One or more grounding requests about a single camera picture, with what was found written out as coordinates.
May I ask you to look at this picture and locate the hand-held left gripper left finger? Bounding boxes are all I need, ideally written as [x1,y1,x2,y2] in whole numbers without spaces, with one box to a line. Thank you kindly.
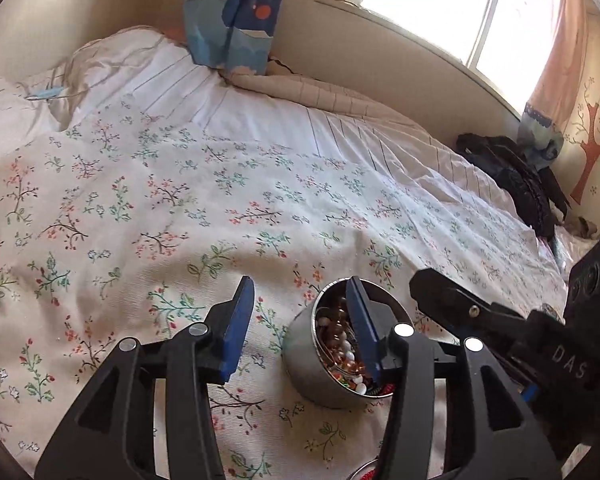
[40,275,256,480]

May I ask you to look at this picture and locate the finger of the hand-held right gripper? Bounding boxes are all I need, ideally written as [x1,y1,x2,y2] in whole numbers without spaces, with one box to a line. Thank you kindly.
[410,268,533,361]

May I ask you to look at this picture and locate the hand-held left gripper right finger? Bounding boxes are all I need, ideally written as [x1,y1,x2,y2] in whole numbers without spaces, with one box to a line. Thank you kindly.
[345,275,563,480]

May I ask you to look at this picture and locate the pile of beaded bracelets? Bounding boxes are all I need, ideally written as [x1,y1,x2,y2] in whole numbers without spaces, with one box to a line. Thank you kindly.
[314,294,381,396]

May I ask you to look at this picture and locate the round metal tin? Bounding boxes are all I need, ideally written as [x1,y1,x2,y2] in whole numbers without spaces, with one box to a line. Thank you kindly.
[282,280,416,408]

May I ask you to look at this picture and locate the clear plastic bag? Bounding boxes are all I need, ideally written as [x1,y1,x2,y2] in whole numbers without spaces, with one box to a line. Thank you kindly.
[550,220,596,281]

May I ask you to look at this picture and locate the black jacket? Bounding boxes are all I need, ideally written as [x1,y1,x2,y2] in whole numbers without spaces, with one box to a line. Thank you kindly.
[455,132,571,238]

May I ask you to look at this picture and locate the floral bed cover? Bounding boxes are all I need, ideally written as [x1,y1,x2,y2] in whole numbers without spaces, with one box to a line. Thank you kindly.
[0,100,566,480]

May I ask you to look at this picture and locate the white striped duvet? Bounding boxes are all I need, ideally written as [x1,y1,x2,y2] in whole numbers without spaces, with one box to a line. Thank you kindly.
[0,27,536,231]

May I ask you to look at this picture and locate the beige striped blanket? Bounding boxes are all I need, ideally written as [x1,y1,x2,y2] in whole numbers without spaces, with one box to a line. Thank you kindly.
[220,60,421,126]

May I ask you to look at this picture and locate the pink curtain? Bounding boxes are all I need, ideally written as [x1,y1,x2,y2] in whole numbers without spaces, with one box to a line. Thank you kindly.
[517,0,591,161]

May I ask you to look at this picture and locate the window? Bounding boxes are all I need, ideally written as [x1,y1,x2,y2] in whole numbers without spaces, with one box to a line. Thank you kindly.
[330,0,566,111]

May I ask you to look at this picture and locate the blue face mask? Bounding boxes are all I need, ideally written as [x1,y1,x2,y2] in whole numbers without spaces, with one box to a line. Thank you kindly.
[25,85,66,101]

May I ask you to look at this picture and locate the blue patterned curtain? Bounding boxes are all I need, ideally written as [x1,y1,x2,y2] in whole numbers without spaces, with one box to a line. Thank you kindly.
[182,0,288,76]

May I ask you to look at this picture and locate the tree wall decal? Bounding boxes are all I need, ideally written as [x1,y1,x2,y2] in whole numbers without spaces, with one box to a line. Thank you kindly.
[565,77,600,206]

